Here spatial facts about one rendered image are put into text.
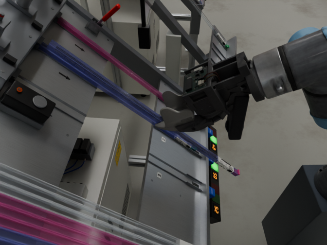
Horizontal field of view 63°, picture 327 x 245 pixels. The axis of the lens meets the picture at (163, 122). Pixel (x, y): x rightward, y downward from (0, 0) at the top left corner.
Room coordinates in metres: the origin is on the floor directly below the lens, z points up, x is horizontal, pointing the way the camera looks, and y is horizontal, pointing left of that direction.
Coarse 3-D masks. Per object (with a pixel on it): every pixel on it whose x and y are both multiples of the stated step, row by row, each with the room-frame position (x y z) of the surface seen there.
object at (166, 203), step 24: (168, 144) 0.44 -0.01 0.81; (168, 168) 0.36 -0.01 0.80; (192, 168) 0.40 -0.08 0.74; (144, 192) 0.28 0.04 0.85; (168, 192) 0.30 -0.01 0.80; (192, 192) 0.33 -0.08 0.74; (144, 216) 0.22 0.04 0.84; (168, 216) 0.24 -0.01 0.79; (192, 216) 0.26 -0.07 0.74; (192, 240) 0.21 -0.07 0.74
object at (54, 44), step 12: (48, 48) 0.37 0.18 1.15; (60, 48) 0.38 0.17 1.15; (72, 60) 0.37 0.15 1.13; (84, 72) 0.37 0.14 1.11; (96, 72) 0.38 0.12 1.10; (108, 84) 0.37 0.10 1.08; (120, 96) 0.36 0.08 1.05; (132, 96) 0.37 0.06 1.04; (144, 108) 0.36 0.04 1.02; (156, 120) 0.36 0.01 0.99; (180, 132) 0.36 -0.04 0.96; (192, 144) 0.35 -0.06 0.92; (216, 156) 0.36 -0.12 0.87
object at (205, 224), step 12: (204, 132) 0.54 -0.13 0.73; (204, 144) 0.49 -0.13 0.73; (204, 156) 0.45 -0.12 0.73; (204, 168) 0.41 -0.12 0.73; (204, 180) 0.37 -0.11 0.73; (204, 192) 0.33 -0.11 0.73; (204, 204) 0.30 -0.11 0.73; (204, 216) 0.27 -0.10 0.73; (204, 228) 0.24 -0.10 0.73; (204, 240) 0.21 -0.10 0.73
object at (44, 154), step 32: (64, 32) 0.59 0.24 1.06; (32, 64) 0.44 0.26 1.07; (96, 64) 0.55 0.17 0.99; (0, 96) 0.34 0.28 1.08; (64, 96) 0.41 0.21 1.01; (0, 128) 0.28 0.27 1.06; (32, 128) 0.31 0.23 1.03; (64, 128) 0.34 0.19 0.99; (0, 160) 0.23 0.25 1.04; (32, 160) 0.25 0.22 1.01; (64, 160) 0.27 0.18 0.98
